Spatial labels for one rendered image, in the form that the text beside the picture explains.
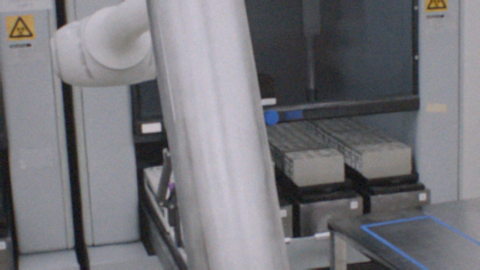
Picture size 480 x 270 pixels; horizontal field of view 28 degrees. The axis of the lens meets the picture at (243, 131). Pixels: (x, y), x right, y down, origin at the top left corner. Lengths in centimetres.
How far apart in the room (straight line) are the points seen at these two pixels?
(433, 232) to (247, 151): 86
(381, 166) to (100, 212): 60
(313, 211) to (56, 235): 52
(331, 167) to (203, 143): 113
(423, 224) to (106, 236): 64
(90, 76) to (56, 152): 45
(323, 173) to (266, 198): 111
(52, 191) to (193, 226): 104
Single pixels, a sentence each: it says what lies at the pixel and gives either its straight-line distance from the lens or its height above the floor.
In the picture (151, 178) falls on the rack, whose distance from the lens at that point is 200.
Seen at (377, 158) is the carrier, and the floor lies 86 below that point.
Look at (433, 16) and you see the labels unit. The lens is 210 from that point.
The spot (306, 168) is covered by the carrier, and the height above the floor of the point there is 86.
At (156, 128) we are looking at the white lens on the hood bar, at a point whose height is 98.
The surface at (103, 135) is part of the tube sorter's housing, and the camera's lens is 194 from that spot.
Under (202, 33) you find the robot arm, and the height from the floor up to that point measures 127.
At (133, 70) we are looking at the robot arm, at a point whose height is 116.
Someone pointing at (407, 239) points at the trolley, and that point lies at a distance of 172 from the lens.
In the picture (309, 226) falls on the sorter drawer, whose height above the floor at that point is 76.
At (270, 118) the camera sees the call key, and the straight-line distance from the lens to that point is 196.
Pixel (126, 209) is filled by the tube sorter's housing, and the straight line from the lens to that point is 199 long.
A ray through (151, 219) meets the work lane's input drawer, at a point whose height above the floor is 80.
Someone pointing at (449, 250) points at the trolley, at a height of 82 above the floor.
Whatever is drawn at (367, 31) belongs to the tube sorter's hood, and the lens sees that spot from 203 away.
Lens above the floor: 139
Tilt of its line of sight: 13 degrees down
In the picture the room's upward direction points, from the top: 2 degrees counter-clockwise
